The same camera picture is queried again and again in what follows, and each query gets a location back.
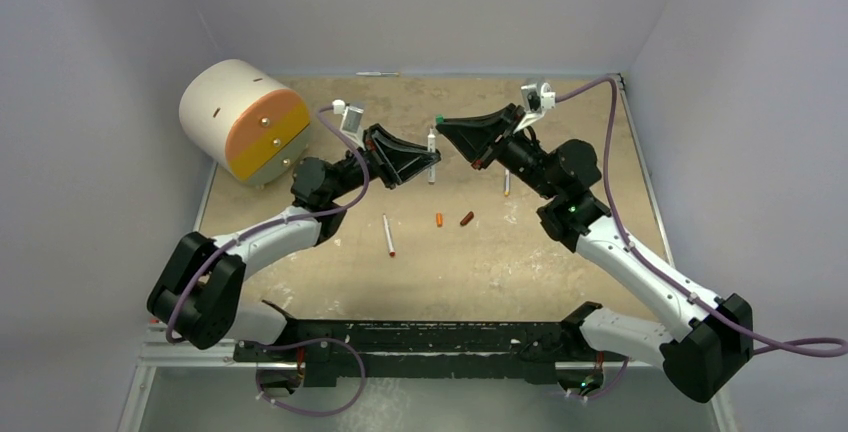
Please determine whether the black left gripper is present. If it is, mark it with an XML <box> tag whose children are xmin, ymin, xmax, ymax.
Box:
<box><xmin>326</xmin><ymin>124</ymin><xmax>440</xmax><ymax>203</ymax></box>

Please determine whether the white pen grey tip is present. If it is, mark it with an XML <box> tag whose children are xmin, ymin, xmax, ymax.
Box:
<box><xmin>426</xmin><ymin>127</ymin><xmax>437</xmax><ymax>185</ymax></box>

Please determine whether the white pen orange tip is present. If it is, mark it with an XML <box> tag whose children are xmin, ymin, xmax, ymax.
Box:
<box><xmin>355</xmin><ymin>71</ymin><xmax>401</xmax><ymax>77</ymax></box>

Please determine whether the white pen red tip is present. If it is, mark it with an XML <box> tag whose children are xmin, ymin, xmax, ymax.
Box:
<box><xmin>382</xmin><ymin>214</ymin><xmax>396</xmax><ymax>257</ymax></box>

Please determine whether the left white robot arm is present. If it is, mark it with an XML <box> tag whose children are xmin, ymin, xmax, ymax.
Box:
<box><xmin>146</xmin><ymin>124</ymin><xmax>441</xmax><ymax>361</ymax></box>

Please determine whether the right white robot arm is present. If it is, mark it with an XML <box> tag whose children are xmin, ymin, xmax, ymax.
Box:
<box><xmin>436</xmin><ymin>105</ymin><xmax>753</xmax><ymax>403</ymax></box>

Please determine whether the brown pen cap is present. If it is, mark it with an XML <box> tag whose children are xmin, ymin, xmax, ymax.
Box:
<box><xmin>460</xmin><ymin>211</ymin><xmax>475</xmax><ymax>226</ymax></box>

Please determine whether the round cream drawer cabinet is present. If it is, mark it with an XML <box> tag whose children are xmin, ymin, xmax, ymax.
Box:
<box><xmin>178</xmin><ymin>59</ymin><xmax>312</xmax><ymax>187</ymax></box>

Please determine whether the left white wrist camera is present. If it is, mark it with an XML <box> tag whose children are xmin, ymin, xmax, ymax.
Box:
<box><xmin>331</xmin><ymin>99</ymin><xmax>365</xmax><ymax>149</ymax></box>

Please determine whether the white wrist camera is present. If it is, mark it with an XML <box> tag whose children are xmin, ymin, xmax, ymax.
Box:
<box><xmin>515</xmin><ymin>81</ymin><xmax>556</xmax><ymax>132</ymax></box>
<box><xmin>331</xmin><ymin>99</ymin><xmax>365</xmax><ymax>149</ymax></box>

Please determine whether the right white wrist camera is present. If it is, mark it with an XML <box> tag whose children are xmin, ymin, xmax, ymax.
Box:
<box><xmin>515</xmin><ymin>81</ymin><xmax>556</xmax><ymax>132</ymax></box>

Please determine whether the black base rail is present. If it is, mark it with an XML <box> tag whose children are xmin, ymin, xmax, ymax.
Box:
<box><xmin>234</xmin><ymin>319</ymin><xmax>616</xmax><ymax>393</ymax></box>

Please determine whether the aluminium frame rail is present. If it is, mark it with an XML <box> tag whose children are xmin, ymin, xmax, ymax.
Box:
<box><xmin>119</xmin><ymin>321</ymin><xmax>738</xmax><ymax>431</ymax></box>

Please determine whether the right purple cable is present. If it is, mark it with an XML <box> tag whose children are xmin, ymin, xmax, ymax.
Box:
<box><xmin>553</xmin><ymin>76</ymin><xmax>848</xmax><ymax>404</ymax></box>

